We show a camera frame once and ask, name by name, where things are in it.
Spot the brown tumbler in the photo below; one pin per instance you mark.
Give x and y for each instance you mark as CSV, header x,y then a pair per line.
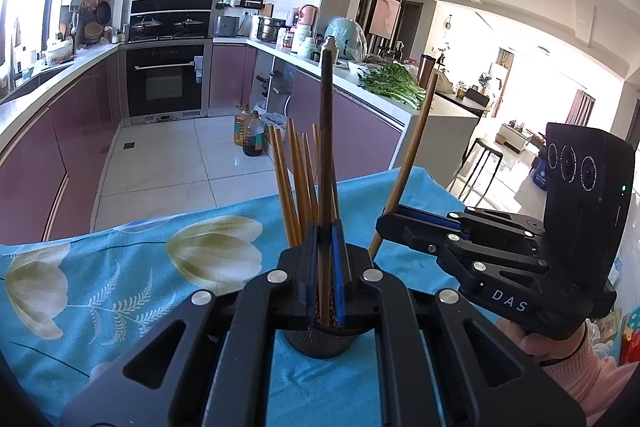
x,y
427,69

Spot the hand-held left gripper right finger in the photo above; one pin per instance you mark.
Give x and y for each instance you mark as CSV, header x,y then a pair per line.
x,y
341,287

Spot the pink electric kettle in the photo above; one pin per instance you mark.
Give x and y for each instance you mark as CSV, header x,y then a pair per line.
x,y
307,14

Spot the dark sauce bottle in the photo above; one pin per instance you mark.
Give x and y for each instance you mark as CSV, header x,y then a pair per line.
x,y
255,136

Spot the black bar stool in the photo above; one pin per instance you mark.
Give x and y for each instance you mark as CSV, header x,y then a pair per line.
x,y
482,149

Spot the silver toaster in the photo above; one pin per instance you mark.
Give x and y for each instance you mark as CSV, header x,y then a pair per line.
x,y
225,27

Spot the red-patterned wooden chopstick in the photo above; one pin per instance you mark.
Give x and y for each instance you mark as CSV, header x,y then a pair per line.
x,y
327,132
415,137

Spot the bunch of wooden chopsticks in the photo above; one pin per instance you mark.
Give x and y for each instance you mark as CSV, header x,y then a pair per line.
x,y
302,207

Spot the pink wall picture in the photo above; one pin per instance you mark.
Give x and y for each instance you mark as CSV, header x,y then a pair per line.
x,y
387,16

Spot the black mesh cup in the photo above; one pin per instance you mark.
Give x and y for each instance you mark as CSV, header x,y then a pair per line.
x,y
320,347

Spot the yellow cooking oil bottle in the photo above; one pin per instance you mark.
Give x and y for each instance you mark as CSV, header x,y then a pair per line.
x,y
240,124

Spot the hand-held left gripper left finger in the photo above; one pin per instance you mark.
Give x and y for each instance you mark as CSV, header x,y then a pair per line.
x,y
316,299

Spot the dark wooden slat screen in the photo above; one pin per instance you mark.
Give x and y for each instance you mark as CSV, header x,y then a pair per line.
x,y
367,7

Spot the large pale bowl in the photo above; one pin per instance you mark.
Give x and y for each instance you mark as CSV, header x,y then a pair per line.
x,y
57,53

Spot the stainless steel stockpot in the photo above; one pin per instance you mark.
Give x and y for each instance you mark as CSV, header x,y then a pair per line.
x,y
270,29

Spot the blue floral tablecloth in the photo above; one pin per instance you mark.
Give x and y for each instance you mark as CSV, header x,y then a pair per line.
x,y
50,357

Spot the black integrated stove oven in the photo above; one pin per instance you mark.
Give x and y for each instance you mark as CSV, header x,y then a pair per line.
x,y
165,77

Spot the leafy green vegetables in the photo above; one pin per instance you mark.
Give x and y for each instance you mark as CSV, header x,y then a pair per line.
x,y
390,84

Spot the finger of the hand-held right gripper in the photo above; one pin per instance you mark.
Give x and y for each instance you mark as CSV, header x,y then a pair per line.
x,y
405,232
430,214

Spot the pink base cabinets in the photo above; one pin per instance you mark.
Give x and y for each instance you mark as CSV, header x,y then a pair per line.
x,y
75,122
350,122

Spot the black lidded pot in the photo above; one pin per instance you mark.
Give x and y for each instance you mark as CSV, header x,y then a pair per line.
x,y
189,27
145,28

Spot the steel kitchen faucet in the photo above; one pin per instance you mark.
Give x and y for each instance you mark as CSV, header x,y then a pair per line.
x,y
14,47

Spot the hanging black frying pan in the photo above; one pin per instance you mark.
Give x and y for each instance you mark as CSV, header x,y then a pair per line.
x,y
102,13

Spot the person's right hand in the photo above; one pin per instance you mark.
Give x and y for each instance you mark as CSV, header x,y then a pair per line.
x,y
537,344

